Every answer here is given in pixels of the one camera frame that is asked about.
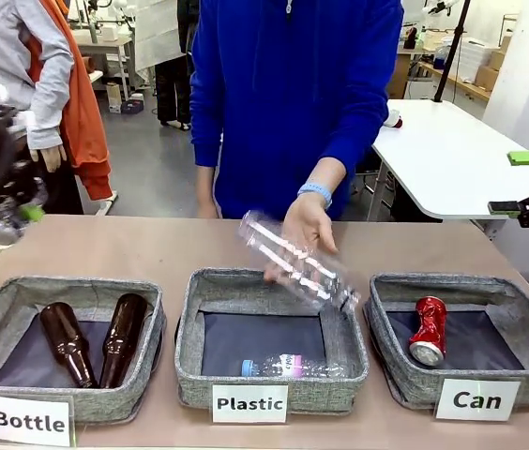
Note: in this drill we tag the person's left forearm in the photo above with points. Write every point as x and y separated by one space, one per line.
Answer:
330 171

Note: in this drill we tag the white stand foot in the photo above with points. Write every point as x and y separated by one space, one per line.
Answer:
107 204

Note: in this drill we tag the black tripod pole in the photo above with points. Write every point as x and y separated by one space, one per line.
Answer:
452 51

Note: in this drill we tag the white Bottle label sign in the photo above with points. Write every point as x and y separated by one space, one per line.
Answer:
30 421

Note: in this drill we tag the person in blue hoodie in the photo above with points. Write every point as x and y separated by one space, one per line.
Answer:
292 84

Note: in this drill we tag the bystander hand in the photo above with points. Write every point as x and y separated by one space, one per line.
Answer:
51 158

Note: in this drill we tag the orange jacket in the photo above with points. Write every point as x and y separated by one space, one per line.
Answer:
88 140

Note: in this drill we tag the grey fabric basket for plastic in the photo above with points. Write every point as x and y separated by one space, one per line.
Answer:
185 337

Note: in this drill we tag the brown glass bottle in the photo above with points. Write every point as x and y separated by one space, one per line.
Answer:
67 342
124 337

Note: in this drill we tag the red and white object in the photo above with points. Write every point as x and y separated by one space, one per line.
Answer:
393 119

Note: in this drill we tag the crushed red can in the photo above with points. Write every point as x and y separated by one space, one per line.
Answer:
427 328

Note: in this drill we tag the light blue wristband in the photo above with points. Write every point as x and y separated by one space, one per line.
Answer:
316 191

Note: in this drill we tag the person in white coat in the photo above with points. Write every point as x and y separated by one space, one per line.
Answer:
170 84

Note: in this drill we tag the wooden workbench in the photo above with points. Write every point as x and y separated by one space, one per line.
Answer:
457 82

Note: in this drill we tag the grey fabric basket for bottles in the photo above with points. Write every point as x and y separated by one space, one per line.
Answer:
81 286

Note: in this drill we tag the white metal work table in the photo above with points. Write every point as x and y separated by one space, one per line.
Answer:
105 47

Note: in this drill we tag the white Can label sign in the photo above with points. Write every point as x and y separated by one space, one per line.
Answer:
478 399

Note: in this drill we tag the grey fabric basket for cans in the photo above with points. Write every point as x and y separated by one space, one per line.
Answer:
382 337

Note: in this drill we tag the crushed plastic bottle blue cap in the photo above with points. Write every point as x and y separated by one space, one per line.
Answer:
292 365

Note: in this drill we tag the person's left hand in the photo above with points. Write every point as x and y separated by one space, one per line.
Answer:
309 225

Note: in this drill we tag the small cardboard box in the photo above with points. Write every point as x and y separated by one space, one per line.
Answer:
113 96

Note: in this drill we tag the stacked white bins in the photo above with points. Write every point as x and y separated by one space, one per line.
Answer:
473 54

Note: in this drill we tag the white Plastic label sign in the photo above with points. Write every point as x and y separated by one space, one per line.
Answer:
249 404

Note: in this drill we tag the person's right forearm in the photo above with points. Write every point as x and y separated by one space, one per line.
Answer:
206 192

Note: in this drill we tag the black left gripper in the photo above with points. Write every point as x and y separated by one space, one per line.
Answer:
11 185

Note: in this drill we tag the white box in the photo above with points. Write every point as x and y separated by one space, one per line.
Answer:
108 32

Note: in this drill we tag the bystander in grey hoodie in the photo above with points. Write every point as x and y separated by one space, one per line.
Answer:
6 47

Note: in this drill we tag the clear plastic bottle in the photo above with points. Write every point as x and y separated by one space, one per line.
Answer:
325 288

